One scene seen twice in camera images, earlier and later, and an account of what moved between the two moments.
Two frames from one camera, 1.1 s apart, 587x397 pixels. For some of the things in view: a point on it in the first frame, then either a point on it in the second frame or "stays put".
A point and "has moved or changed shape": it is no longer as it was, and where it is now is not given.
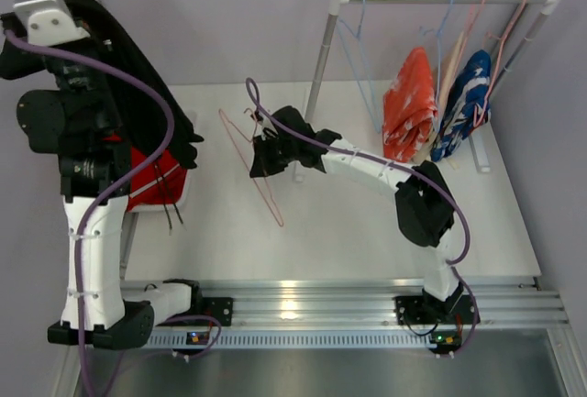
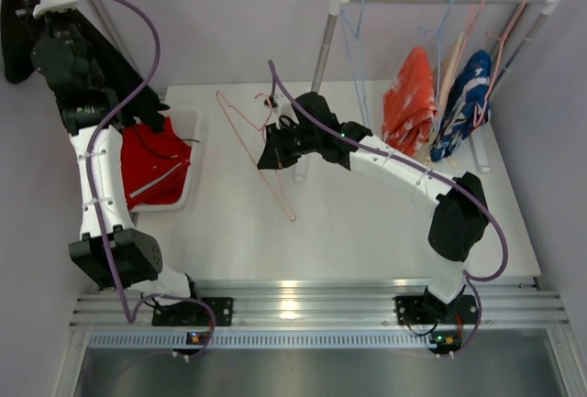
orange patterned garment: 410,110 stays put
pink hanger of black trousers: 251,113 → 276,172
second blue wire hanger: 439,35 stays put
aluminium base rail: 324,314 stays put
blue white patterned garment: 469,108 stays put
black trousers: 137,106 has moved or changed shape
